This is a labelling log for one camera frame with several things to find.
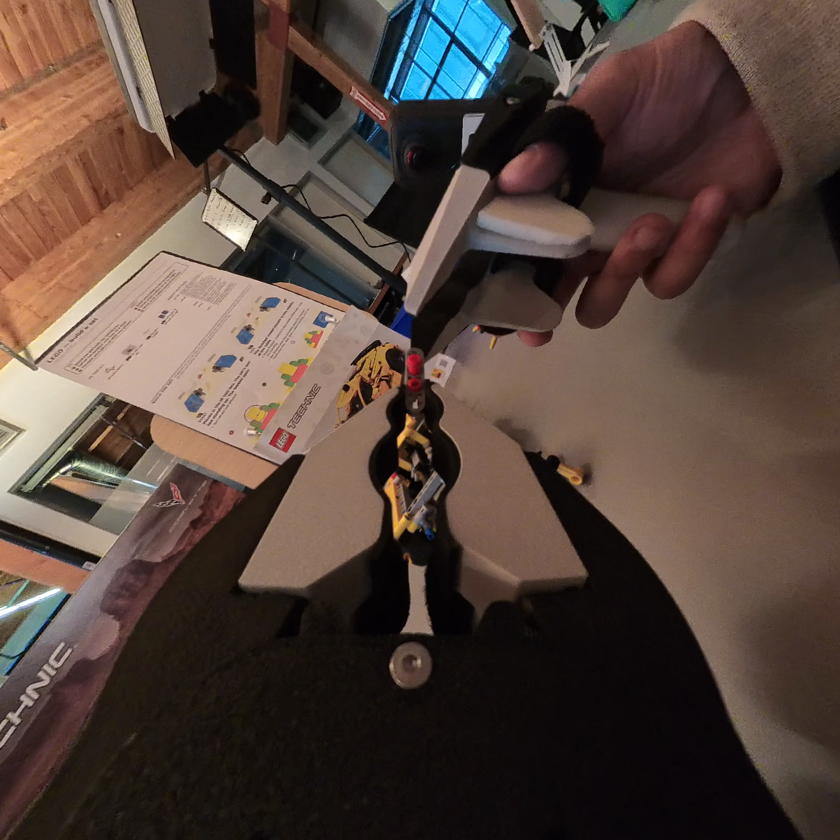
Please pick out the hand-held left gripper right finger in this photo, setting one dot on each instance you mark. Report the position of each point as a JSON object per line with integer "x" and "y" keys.
{"x": 512, "y": 518}

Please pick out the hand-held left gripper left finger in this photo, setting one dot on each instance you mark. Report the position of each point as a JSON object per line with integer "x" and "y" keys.
{"x": 315, "y": 518}

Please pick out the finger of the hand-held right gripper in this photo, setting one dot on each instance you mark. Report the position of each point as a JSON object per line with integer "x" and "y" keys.
{"x": 449, "y": 243}
{"x": 518, "y": 305}

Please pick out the person's right forearm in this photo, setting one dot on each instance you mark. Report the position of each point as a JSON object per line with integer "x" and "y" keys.
{"x": 787, "y": 79}

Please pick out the wooden desk lamp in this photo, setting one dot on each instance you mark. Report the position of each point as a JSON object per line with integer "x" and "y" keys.
{"x": 564, "y": 52}

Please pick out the person's right hand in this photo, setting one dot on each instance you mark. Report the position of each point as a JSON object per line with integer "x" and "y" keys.
{"x": 676, "y": 118}

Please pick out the yellow brick connector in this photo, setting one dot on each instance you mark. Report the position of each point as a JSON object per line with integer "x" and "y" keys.
{"x": 572, "y": 474}

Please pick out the blue storage bin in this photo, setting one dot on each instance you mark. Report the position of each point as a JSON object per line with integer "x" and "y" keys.
{"x": 401, "y": 321}

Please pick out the yellow toy brick car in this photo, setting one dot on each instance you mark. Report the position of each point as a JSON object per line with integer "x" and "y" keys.
{"x": 413, "y": 492}

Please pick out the car picture poster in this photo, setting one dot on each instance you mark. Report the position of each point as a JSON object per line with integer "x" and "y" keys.
{"x": 341, "y": 367}

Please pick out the white notice board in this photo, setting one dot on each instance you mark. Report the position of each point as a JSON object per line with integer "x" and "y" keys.
{"x": 228, "y": 218}

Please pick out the printed instruction sheet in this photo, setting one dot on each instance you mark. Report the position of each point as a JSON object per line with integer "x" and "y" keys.
{"x": 197, "y": 328}

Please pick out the dark toy car set box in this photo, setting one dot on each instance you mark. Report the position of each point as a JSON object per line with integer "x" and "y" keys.
{"x": 98, "y": 623}

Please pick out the white hanging panel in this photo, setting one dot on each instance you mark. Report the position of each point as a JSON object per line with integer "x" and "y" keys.
{"x": 164, "y": 59}

